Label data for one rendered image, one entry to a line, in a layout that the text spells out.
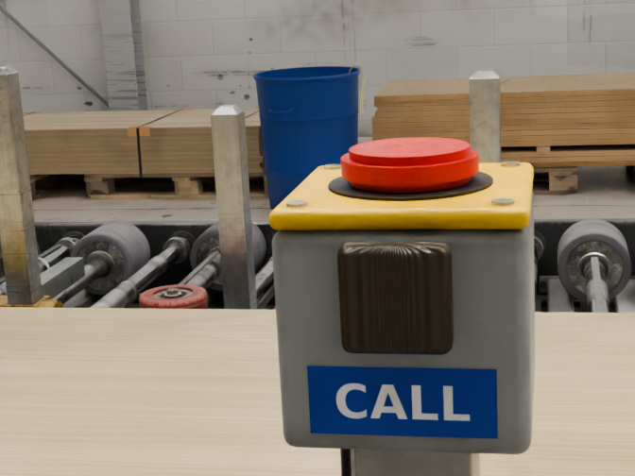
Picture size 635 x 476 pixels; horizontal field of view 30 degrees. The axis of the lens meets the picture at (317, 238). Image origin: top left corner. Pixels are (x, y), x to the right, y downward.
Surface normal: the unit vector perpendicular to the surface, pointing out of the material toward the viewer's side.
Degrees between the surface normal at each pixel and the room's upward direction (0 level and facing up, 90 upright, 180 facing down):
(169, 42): 90
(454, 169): 90
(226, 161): 90
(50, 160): 90
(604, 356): 0
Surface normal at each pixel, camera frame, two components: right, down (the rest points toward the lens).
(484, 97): -0.19, 0.24
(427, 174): 0.16, 0.22
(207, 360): -0.05, -0.97
